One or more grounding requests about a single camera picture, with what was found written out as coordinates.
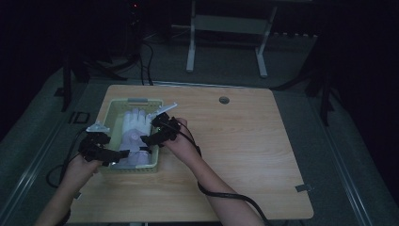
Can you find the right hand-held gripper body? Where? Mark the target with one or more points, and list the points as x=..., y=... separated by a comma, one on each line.
x=167, y=124

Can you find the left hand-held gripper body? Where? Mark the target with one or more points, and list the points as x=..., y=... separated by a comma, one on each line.
x=94, y=146

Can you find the lavender and white winter glove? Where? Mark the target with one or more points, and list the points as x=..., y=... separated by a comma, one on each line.
x=135, y=138

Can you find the pale green plastic basket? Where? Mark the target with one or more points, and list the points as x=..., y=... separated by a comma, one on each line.
x=155, y=157

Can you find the person's right hand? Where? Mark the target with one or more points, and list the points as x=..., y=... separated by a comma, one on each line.
x=182, y=141

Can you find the person's left hand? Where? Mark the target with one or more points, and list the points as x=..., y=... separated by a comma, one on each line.
x=80, y=171

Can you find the black tripod stand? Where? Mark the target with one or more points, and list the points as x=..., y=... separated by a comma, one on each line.
x=75, y=72

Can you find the black stand with legs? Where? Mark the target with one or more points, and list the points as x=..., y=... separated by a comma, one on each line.
x=323, y=88

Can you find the black rectangular floor frame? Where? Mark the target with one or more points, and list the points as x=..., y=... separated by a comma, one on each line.
x=80, y=117

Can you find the white metal table frame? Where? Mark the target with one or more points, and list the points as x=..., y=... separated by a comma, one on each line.
x=229, y=25

